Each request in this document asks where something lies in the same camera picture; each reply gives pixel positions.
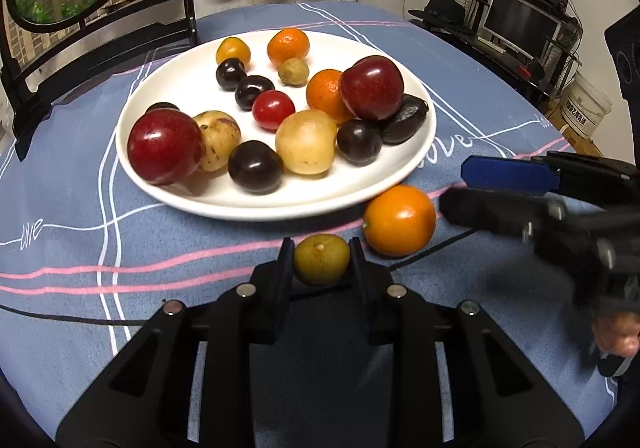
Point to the dark plum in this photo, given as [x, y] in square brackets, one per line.
[359, 141]
[254, 91]
[255, 166]

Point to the red cherry tomato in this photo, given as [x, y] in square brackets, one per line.
[273, 109]

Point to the dark oval date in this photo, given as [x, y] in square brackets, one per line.
[407, 121]

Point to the small yellow-orange kumquat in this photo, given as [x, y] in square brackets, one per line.
[232, 51]

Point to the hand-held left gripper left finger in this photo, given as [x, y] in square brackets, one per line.
[277, 288]

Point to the large orange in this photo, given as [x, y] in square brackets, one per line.
[399, 220]

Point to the large red plum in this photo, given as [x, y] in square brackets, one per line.
[165, 146]

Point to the orange mandarin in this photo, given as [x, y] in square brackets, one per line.
[324, 92]
[288, 46]

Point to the blue striped tablecloth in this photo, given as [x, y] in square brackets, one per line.
[150, 253]

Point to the black desk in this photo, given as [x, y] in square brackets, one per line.
[500, 61]

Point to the dark cherry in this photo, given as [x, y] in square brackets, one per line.
[161, 106]
[231, 73]

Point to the black hat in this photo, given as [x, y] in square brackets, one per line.
[440, 10]

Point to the white plate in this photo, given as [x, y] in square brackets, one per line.
[190, 77]

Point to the person's right hand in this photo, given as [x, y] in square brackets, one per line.
[617, 333]

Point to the white plastic bucket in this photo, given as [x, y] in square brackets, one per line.
[585, 107]

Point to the black computer monitor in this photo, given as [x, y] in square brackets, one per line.
[520, 25]

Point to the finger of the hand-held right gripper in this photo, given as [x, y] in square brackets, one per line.
[490, 214]
[510, 175]

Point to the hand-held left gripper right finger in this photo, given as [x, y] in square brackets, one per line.
[361, 278]

